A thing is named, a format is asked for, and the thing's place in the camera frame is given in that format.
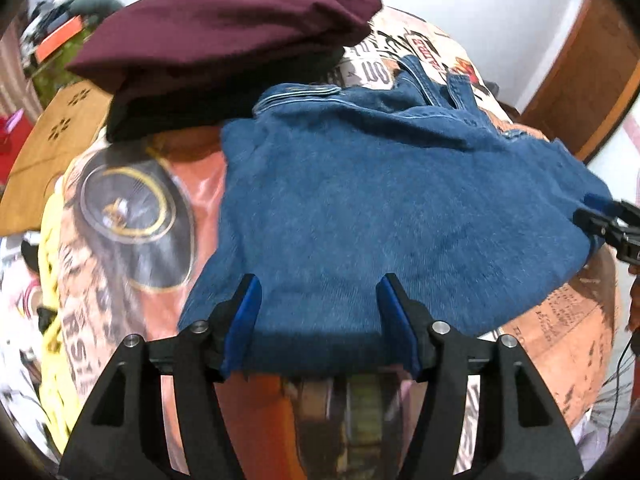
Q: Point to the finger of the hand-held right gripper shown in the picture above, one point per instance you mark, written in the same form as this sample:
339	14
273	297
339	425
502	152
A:
597	202
595	222

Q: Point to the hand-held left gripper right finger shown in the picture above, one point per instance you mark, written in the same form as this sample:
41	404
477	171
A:
400	330

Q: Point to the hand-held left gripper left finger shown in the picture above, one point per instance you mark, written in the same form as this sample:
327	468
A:
245	325

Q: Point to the blue denim jacket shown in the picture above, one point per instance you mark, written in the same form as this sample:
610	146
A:
375	200

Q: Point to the black folded clothes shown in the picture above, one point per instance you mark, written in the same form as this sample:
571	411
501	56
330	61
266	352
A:
165	110

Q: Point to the maroon folded clothes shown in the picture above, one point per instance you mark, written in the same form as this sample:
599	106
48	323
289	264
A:
225	30

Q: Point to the wooden door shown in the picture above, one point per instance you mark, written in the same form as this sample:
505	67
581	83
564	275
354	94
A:
585	90

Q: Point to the printed bed sheet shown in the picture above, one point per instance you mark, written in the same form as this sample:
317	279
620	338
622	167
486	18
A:
140	240

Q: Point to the yellow cloth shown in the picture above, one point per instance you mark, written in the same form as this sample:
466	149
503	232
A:
55	340

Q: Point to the green patterned box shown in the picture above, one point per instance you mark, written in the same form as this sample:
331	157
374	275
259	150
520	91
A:
55	75

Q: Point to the orange box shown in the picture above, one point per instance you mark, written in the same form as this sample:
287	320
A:
60	37

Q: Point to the pile of household clutter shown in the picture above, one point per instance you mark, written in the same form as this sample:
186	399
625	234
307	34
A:
65	0

